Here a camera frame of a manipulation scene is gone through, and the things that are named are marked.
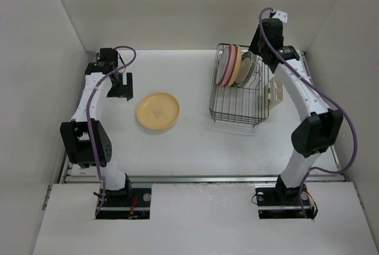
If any orange plate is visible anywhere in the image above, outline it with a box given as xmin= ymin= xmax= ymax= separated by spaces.
xmin=136 ymin=92 xmax=180 ymax=131

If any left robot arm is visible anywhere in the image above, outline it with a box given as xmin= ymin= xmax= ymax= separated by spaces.
xmin=60 ymin=46 xmax=137 ymax=206

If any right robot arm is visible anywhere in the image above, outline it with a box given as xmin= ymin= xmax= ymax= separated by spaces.
xmin=249 ymin=18 xmax=343 ymax=204

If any grey rimmed plate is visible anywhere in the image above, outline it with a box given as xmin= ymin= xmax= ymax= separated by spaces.
xmin=233 ymin=51 xmax=258 ymax=88

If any tan plate beside pink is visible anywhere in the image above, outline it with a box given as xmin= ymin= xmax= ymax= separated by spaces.
xmin=226 ymin=44 xmax=242 ymax=87

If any white patterned plate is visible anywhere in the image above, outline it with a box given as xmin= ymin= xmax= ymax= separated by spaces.
xmin=215 ymin=47 xmax=229 ymax=85

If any white cutlery holder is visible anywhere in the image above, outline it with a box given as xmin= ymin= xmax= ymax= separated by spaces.
xmin=265 ymin=76 xmax=284 ymax=110

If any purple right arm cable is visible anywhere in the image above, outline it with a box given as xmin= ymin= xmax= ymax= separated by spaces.
xmin=259 ymin=7 xmax=358 ymax=219

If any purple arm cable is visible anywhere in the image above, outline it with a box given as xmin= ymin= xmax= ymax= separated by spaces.
xmin=88 ymin=45 xmax=137 ymax=217
xmin=259 ymin=7 xmax=358 ymax=219

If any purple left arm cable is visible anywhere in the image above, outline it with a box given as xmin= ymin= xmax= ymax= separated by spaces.
xmin=88 ymin=45 xmax=137 ymax=217

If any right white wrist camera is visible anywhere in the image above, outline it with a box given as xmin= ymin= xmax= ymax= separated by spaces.
xmin=269 ymin=9 xmax=288 ymax=24

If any wire dish rack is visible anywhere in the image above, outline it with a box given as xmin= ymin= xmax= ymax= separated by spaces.
xmin=209 ymin=43 xmax=271 ymax=127

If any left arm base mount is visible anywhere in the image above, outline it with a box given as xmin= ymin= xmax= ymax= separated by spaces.
xmin=95 ymin=188 xmax=152 ymax=220

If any aluminium frame rail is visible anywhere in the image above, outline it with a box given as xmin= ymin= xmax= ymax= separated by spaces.
xmin=56 ymin=50 xmax=347 ymax=185

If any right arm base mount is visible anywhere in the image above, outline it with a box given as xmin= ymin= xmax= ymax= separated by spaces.
xmin=252 ymin=186 xmax=319 ymax=220

